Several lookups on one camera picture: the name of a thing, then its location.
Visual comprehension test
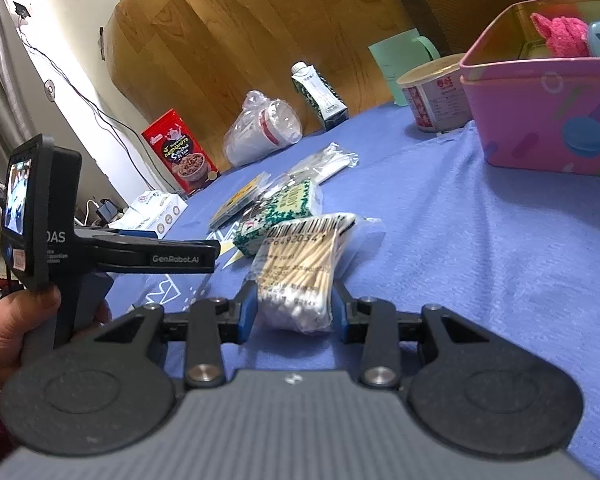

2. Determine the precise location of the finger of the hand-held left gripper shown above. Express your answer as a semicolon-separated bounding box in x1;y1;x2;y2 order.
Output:
92;234;222;275
74;227;159;241

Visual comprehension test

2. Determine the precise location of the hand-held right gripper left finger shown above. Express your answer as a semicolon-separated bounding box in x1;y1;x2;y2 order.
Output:
100;280;258;389

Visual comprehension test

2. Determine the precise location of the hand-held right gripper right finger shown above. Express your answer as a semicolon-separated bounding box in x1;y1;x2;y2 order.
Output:
331;282;487;389

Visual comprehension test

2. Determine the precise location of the barcode cotton swab bag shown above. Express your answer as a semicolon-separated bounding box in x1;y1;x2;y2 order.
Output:
247;212;385;336

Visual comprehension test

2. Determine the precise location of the yellow packet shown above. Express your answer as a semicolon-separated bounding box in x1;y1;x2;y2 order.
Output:
209;172;271;231

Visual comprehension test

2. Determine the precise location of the green patterned tissue packet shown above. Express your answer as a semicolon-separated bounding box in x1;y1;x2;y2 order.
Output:
232;179;324;259

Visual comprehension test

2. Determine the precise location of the pink tin box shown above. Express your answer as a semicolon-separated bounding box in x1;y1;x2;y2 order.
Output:
459;0;600;179

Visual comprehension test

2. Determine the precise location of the pink knitted cloth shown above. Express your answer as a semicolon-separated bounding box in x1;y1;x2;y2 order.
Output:
530;12;592;59

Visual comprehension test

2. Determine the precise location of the person's left hand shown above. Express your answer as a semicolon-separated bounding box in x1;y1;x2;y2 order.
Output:
0;287;63;391

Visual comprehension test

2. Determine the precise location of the white tissue pack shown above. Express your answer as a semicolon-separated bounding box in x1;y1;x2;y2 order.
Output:
107;191;189;240

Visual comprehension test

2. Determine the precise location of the red cereal box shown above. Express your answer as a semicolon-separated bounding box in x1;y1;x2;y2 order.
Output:
141;108;222;195

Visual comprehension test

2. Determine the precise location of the blue tablecloth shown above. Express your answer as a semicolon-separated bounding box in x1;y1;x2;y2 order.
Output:
95;105;600;461

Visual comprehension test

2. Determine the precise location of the bag of paper cups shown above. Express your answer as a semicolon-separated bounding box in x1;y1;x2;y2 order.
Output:
223;91;304;167

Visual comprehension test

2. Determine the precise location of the clear cotton swab bag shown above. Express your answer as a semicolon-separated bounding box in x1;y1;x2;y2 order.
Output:
285;142;360;186

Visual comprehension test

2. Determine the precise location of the green white drink carton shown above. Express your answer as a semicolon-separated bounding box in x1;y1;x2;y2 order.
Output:
290;61;350;133

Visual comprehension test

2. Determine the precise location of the wooden board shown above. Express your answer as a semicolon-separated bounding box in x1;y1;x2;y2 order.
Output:
102;0;421;172

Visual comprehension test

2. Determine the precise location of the instant noodle bowl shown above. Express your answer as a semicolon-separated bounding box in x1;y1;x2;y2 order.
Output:
396;54;474;134

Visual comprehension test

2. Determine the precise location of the mint green measuring cup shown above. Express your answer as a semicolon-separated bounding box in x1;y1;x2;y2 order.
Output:
368;28;441;107

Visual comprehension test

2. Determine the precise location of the brown chair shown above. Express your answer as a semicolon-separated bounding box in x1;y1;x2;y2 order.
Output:
386;0;600;57

